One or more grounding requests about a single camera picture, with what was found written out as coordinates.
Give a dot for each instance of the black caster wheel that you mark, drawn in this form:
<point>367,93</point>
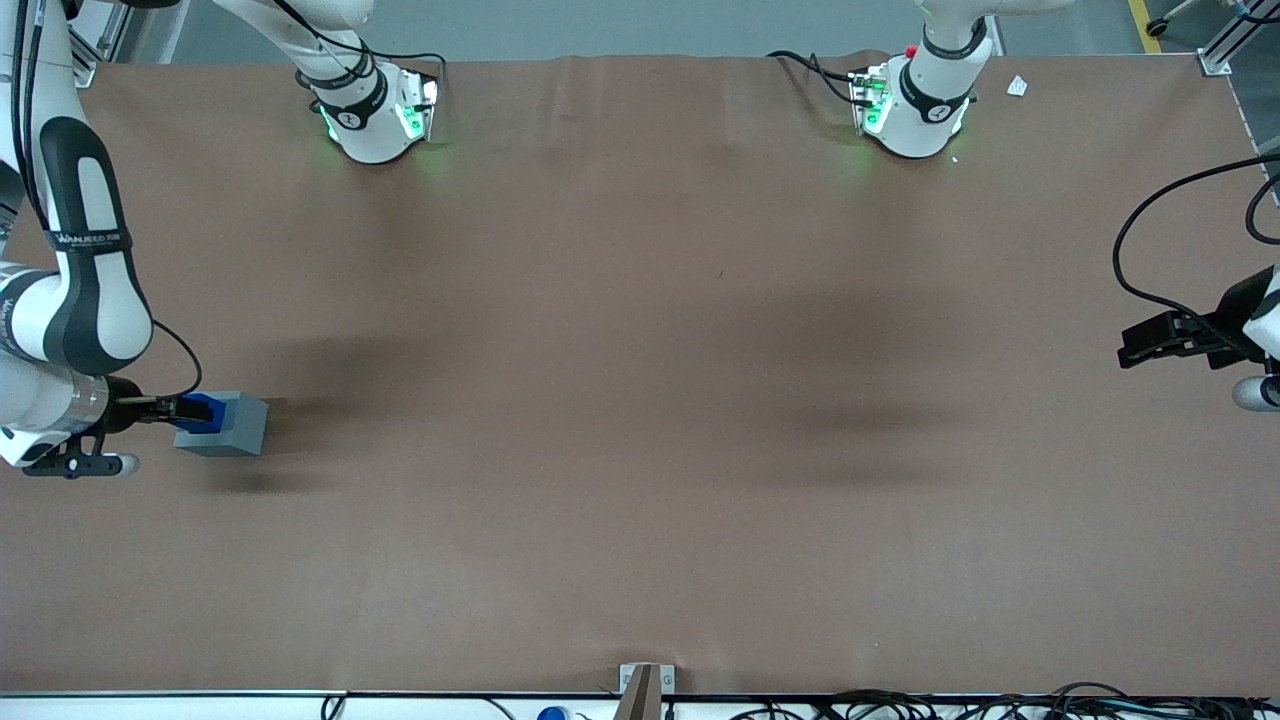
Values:
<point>1158,27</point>

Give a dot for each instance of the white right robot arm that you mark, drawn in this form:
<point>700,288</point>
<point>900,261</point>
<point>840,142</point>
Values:
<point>90,300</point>

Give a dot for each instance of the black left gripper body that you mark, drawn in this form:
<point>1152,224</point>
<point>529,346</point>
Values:
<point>1229,312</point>

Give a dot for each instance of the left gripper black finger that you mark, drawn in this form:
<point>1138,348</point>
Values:
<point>1160,330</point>
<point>1165,356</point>

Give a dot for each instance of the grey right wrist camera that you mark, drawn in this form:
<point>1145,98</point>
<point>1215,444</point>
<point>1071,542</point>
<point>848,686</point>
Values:
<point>125,464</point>

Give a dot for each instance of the white paper scrap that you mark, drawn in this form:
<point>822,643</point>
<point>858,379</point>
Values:
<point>1017,86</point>

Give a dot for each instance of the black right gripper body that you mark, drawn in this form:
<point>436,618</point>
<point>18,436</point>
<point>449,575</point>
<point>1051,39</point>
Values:
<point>123,412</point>

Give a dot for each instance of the gray square base block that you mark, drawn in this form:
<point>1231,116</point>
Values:
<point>240,430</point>

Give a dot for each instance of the blue cube part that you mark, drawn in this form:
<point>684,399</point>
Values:
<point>214,412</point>

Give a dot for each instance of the brown table cover sheet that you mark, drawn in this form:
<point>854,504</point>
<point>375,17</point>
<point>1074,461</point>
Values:
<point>640,400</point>

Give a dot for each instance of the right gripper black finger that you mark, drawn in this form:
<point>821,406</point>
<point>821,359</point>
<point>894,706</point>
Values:
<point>163,409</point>
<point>192,410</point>

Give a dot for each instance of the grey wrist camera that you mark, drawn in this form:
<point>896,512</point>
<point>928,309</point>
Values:
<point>1250,393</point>
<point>125,464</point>

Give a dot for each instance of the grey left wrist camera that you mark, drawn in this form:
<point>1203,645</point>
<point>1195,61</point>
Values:
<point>1250,393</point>

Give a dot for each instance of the blue round cap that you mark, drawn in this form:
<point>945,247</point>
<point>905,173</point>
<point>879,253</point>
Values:
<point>552,714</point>

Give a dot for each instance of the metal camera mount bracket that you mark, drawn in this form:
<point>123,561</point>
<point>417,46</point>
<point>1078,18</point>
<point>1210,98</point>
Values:
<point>645,685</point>

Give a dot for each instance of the aluminium frame profile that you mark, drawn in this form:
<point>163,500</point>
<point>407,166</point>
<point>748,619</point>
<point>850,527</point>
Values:
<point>100,40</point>
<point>1230,40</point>

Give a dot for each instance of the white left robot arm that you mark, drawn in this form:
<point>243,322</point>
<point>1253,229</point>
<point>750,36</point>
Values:
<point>930,100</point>

